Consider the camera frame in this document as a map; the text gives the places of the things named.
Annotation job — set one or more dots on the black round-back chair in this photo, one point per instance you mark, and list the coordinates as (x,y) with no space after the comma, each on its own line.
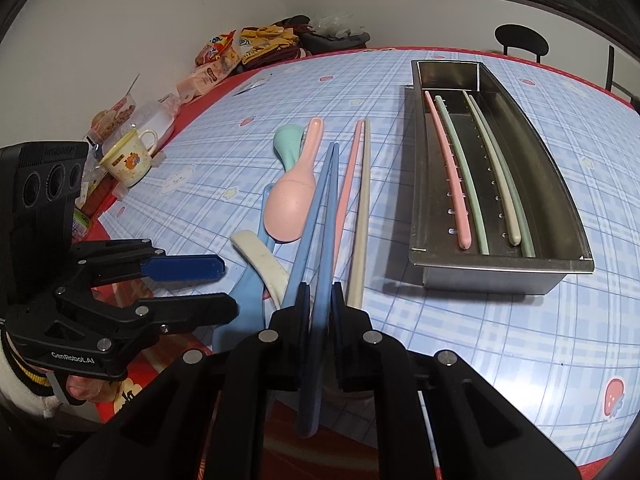
(520,37)

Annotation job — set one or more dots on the person's left hand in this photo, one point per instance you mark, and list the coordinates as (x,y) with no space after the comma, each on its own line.
(85,387)

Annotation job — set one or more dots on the cream spoon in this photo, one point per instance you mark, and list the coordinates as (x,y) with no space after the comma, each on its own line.
(260,257)

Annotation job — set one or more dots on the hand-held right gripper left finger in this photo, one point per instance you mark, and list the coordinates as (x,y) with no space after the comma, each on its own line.
(302,310)

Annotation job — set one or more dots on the green spoon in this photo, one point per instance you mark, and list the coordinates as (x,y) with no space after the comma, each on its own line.
(287,145)

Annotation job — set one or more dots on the blue spoon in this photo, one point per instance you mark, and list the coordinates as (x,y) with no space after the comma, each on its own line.
(245,300)

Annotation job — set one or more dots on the pile of yellow maroon clothes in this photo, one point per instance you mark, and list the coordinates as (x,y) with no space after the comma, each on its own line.
(270,42)

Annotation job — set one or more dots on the pink chopstick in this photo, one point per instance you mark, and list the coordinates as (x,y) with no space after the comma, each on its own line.
(462,237)
(347,190)

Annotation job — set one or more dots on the blue plaid table mat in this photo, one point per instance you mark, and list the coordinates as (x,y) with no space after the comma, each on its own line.
(500,340)

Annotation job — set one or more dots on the orange snack bag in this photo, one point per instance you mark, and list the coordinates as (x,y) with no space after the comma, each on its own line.
(215,55)

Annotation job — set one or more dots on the person's left forearm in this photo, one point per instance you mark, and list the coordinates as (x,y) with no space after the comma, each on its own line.
(20,385)

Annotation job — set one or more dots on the beige chopstick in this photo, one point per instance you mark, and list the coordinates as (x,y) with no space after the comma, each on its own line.
(511,230)
(360,230)

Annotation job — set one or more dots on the yellow printed mug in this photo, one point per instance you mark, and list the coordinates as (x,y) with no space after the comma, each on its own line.
(127,162)

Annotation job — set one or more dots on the clear plastic container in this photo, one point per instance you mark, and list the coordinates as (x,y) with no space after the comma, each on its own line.
(155,120)

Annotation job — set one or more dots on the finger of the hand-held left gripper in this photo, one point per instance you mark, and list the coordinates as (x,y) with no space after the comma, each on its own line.
(200,307)
(185,267)

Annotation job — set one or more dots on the beige snack bag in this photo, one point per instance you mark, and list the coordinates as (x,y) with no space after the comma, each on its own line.
(200,82)

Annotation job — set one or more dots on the green chopstick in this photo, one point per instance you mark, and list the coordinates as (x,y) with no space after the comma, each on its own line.
(525,242)
(482,245)

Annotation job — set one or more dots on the clear cookie tub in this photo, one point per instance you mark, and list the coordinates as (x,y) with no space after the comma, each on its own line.
(112,115)

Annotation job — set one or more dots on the black metal rack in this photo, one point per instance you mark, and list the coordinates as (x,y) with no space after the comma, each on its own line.
(611,70)

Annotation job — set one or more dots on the metal utensil tray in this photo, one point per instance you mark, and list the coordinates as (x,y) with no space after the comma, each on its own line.
(545,210)

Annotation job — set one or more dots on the pink spoon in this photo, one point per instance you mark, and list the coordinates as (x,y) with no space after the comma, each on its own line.
(287,205)

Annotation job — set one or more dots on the white paper tag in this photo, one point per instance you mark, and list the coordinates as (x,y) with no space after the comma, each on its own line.
(252,86)

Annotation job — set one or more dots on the clear plastic bag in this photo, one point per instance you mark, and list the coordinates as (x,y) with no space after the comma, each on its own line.
(335,26)

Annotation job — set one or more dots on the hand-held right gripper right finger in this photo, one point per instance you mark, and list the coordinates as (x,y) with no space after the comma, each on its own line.
(338,315)

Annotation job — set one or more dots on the stool with grey cloth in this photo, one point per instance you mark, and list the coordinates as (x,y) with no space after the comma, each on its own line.
(335,42)

